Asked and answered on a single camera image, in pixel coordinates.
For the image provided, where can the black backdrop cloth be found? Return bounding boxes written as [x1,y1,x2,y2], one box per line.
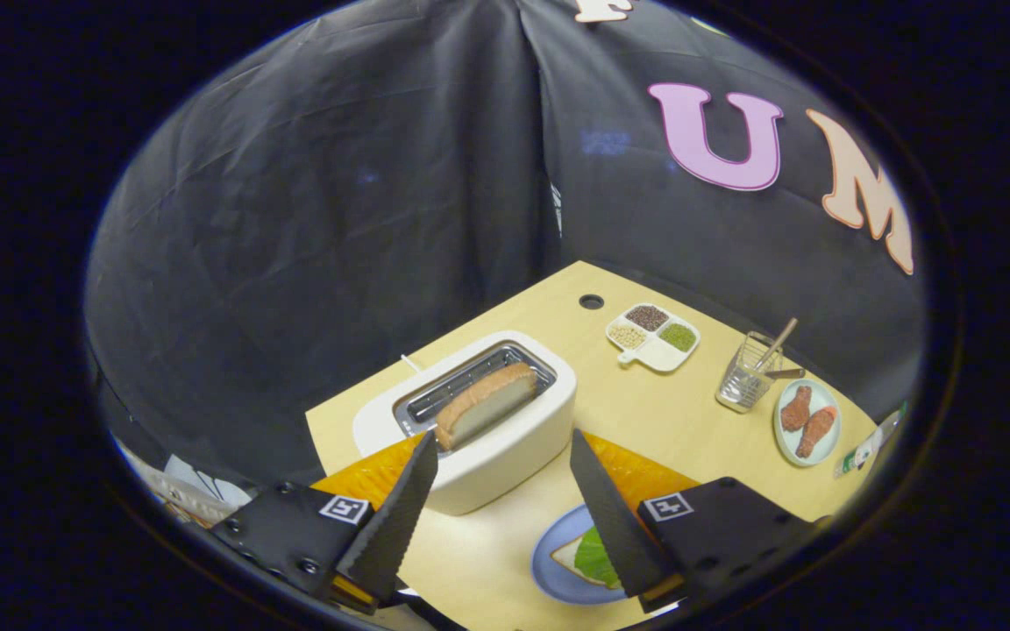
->
[84,0,927,492]

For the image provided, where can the pale green oval plate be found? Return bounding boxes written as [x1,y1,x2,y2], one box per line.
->
[773,379,843,467]

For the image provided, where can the toasted bread slice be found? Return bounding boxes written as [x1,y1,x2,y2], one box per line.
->
[434,362,539,452]

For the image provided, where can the brown meat piece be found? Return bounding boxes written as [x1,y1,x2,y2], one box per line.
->
[779,386,813,432]
[795,406,837,459]

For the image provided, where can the white bread slice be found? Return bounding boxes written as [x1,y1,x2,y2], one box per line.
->
[551,535,598,581]

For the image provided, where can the wire utensil holder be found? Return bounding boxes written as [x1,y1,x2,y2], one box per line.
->
[715,331,784,414]

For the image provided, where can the green lettuce leaf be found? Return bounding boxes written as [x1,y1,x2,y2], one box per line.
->
[573,524,622,590]

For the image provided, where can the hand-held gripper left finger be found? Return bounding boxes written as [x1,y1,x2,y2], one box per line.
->
[211,429,440,614]

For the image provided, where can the blue plate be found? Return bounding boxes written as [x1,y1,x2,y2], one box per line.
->
[530,504,646,606]

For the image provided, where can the white divided grain dish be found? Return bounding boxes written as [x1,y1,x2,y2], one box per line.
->
[605,303,701,374]

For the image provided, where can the clear water bottle green label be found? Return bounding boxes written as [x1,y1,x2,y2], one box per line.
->
[834,403,907,479]

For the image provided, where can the white toaster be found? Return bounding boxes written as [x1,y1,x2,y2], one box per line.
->
[352,330,578,516]

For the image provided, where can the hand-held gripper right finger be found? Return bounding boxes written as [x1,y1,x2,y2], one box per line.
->
[569,428,822,614]

